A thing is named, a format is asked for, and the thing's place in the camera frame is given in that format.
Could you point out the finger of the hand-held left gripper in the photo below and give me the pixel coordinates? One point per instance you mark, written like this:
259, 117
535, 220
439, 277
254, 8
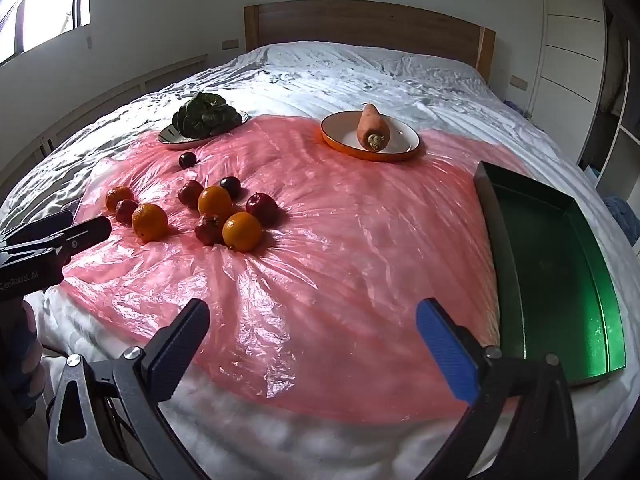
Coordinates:
45, 225
90, 230

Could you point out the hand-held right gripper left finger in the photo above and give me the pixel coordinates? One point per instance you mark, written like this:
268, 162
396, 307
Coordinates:
182, 345

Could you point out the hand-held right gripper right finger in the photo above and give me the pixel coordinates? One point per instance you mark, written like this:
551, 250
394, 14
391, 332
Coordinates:
450, 355

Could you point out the small orange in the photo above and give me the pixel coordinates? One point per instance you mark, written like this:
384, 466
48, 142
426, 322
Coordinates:
119, 197

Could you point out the green metal tray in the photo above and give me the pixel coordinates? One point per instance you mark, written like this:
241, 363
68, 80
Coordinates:
545, 270

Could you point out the person's left hand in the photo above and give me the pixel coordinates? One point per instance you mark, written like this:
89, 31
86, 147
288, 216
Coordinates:
27, 360

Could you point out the striped white plate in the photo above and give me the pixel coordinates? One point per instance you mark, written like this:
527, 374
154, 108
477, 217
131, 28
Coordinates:
170, 139

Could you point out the pink plastic sheet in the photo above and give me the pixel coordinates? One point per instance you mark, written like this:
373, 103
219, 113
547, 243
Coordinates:
350, 260

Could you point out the dark green bok choy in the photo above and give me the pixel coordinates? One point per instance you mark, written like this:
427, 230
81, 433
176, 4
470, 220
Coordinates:
205, 115

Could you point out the window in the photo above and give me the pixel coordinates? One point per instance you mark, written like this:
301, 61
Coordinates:
45, 5

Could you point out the blue knit blanket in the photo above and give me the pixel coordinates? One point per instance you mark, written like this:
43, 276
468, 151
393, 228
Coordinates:
622, 217

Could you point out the carrot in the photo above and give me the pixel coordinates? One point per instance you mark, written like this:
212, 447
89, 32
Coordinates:
372, 125

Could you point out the orange rimmed white plate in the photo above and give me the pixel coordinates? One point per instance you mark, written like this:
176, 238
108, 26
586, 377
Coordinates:
345, 130

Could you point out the open white shelf unit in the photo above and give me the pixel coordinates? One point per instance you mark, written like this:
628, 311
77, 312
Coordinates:
622, 110

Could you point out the wooden headboard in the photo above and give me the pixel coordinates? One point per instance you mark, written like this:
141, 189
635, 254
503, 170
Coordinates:
370, 25

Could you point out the white wardrobe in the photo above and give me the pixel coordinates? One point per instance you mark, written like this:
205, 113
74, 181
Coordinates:
570, 35

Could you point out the beige wall socket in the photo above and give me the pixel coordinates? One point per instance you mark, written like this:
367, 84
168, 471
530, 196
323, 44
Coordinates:
230, 43
518, 82

